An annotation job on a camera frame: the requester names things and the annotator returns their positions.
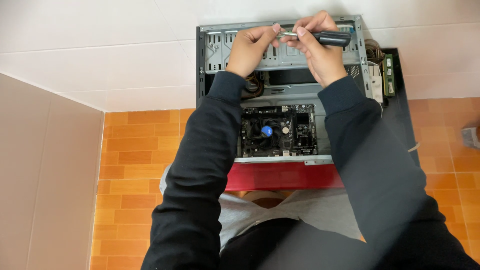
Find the grey metal computer case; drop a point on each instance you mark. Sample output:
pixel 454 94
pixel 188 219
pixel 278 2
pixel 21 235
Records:
pixel 285 90

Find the person's right hand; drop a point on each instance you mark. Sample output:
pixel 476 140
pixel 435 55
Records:
pixel 318 52

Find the black cooler fan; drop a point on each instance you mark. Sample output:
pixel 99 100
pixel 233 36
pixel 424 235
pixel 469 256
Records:
pixel 265 132

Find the grey object at edge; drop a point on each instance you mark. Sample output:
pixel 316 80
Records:
pixel 471 137

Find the white card bracket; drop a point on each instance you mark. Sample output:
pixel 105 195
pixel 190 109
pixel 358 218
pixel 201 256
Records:
pixel 375 83

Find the person's left hand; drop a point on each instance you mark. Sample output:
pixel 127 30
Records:
pixel 249 48

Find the person's grey shorts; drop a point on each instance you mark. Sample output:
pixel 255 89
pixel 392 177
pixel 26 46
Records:
pixel 285 215

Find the green memory module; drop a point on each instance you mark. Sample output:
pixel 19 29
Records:
pixel 388 75

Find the black motherboard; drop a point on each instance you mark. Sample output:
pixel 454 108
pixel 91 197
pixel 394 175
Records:
pixel 279 131

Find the black case side panel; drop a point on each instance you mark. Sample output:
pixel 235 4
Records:
pixel 401 112

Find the red stool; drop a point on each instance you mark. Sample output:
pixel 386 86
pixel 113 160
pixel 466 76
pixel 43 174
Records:
pixel 283 176

